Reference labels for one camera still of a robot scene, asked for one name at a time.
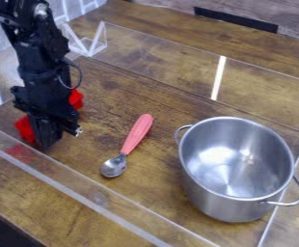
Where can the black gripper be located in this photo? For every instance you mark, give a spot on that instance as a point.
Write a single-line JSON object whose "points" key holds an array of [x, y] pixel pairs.
{"points": [[42, 98]]}

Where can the red rectangular block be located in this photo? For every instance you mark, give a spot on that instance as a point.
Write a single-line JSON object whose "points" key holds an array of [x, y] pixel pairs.
{"points": [[23, 124]]}

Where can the silver steel pot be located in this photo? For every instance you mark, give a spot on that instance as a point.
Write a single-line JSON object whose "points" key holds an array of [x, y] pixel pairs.
{"points": [[237, 167]]}

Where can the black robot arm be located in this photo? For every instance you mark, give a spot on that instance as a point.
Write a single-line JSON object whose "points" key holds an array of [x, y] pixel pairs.
{"points": [[30, 27]]}

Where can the black strip on table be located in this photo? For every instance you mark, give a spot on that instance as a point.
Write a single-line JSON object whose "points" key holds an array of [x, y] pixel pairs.
{"points": [[239, 20]]}

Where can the clear acrylic triangle bracket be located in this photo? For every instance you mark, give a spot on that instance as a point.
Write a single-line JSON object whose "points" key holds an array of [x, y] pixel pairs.
{"points": [[86, 46]]}

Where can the spoon with pink handle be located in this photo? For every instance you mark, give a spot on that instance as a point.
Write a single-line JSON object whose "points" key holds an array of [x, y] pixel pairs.
{"points": [[115, 165]]}

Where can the clear acrylic front barrier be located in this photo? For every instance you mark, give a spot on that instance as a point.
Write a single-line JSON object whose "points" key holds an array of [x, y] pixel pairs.
{"points": [[133, 216]]}

